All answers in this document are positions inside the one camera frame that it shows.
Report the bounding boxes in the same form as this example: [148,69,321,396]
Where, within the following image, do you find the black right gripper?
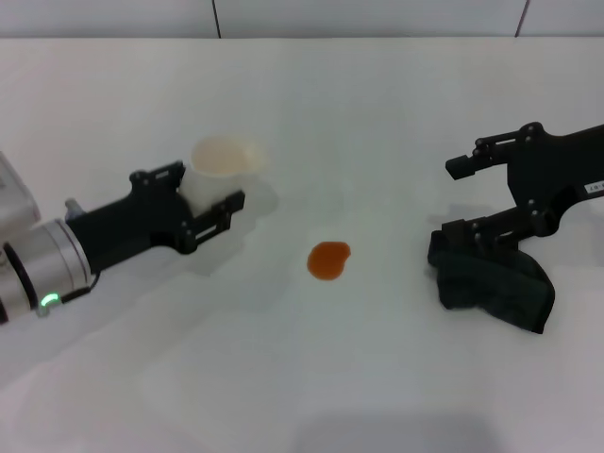
[440,121,604,254]

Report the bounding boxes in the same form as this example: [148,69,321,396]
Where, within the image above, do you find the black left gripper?
[65,159,246,275]

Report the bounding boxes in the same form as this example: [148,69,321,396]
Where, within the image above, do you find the white paper cup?
[181,135,271,212]

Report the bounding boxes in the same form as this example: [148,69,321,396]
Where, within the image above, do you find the dark blue rag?
[427,229,558,335]

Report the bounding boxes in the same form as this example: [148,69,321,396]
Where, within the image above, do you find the brown water stain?
[307,241,353,281]

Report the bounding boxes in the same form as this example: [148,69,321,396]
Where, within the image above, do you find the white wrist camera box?
[0,150,42,226]

